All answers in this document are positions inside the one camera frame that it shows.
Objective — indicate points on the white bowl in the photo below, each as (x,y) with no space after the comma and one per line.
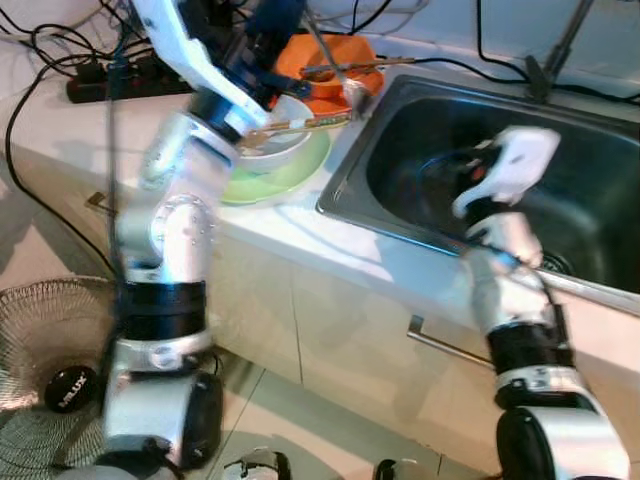
(285,150)

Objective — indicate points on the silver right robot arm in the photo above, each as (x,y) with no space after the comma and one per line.
(520,300)

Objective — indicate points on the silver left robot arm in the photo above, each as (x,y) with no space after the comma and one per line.
(165,230)

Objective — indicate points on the steel kitchen sink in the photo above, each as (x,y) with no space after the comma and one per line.
(420,160)

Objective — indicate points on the orange bowl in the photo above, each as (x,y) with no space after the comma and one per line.
(355,48)

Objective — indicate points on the silver metal spoon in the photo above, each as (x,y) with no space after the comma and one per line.
(357,92)

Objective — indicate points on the light green plate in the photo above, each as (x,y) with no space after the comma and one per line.
(290,182)

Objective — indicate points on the bronze long utensil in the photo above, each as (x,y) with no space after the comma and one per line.
(380,66)

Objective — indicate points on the sink drain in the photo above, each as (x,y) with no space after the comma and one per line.
(555,265)

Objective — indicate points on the black power strip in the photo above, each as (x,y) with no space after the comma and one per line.
(130,82)

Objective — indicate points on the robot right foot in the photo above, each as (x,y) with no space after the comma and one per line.
(395,471)

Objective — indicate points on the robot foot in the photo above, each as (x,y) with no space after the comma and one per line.
(255,467)
(395,471)

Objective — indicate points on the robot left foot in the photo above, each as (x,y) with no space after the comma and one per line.
(255,467)

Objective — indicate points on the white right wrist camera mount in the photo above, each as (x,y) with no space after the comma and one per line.
(520,160)

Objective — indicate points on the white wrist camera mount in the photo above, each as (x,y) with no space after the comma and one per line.
(175,40)
(520,160)

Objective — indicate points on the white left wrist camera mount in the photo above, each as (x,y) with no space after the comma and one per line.
(175,40)

